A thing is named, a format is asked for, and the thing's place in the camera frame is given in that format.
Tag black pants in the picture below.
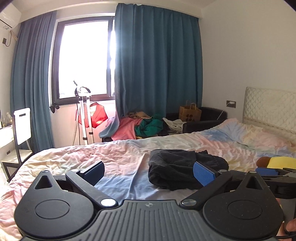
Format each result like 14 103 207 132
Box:
148 149 229 191

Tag person right hand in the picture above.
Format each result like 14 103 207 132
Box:
276 198 295 240

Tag pastel bed sheet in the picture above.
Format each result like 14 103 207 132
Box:
1 118 295 240

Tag light blue cloth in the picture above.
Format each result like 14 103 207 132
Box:
99 111 120 138

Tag pink cloth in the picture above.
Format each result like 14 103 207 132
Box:
111 117 142 141

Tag black armchair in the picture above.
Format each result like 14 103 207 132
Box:
165 106 228 135

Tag white cloth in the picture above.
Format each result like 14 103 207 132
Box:
163 118 186 133

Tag red bag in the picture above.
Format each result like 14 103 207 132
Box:
84 102 108 128

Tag brown paper bag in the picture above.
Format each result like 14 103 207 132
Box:
179 100 202 122

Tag quilted headboard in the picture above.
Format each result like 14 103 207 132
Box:
242 87 296 143

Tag green garment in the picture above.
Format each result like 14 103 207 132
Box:
134 114 164 138

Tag white garment steamer stand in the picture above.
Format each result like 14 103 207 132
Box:
73 81 94 145

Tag white back chair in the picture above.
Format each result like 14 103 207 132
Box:
1 108 33 182

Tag white vanity dresser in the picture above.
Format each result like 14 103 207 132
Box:
0 126 15 160

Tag right teal curtain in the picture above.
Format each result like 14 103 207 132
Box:
115 3 203 116

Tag teal curtain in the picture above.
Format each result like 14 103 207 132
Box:
10 11 56 153
115 3 203 116

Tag dark framed window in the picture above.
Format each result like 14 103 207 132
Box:
52 16 116 105

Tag left teal curtain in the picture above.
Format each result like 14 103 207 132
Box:
10 11 56 153

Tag white air conditioner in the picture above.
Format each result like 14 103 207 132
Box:
0 3 22 31

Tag wall socket plate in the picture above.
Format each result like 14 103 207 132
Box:
226 100 236 108

